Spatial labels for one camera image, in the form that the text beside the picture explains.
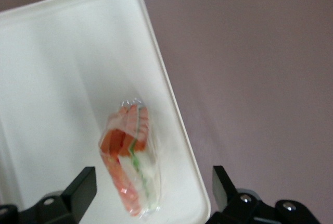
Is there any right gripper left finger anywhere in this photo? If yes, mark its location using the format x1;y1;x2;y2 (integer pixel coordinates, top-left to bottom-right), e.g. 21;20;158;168
17;166;98;224

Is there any pale plastic serving tray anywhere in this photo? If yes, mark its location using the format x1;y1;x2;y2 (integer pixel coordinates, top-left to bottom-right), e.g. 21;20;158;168
0;0;211;224

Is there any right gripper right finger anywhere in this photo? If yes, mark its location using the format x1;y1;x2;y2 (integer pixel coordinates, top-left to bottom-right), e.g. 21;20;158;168
208;165;261;224

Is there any plastic-wrapped triangle sandwich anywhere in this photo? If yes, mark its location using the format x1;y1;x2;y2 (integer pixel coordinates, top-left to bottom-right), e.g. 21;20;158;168
98;97;164;218

